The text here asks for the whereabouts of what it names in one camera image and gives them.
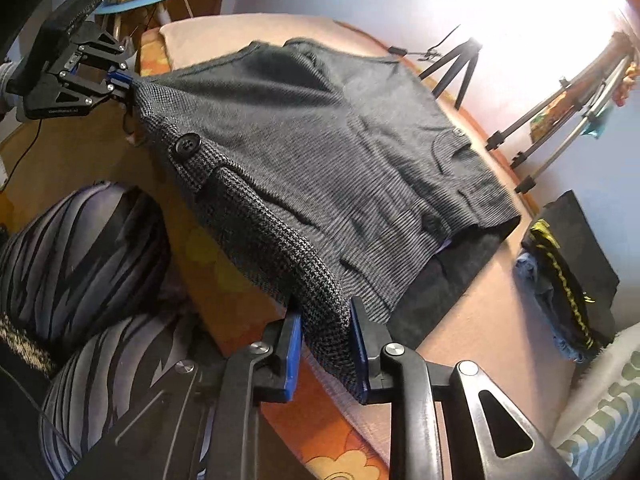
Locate grey knit shorts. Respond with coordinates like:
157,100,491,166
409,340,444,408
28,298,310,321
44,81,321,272
132,38,521,400

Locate blue folded jeans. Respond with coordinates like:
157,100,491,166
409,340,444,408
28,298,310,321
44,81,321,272
514,250,588,364

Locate striped purple black pants legs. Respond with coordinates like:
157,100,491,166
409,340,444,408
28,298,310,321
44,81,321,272
1,181,224,479

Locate black folded garment yellow print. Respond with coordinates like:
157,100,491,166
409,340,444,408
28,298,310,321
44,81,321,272
521,191,620,362

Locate green striped white pillow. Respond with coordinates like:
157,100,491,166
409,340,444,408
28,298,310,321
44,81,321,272
551,324,639,479

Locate teal cloth on tripod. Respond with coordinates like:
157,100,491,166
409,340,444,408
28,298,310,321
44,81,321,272
582,103,613,139

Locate black small tripod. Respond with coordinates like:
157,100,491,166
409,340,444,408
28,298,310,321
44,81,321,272
419,39,482,110

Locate orange cloth on tripod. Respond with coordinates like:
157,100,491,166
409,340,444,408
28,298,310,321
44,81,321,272
612,62,640,107

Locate silver tall tripod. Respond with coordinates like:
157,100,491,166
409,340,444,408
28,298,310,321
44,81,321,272
485,32,638,195

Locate black power cable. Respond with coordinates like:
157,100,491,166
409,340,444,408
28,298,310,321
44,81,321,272
387,24,461,64

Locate bright ring light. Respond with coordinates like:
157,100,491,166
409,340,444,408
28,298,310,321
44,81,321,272
429,0,631,129

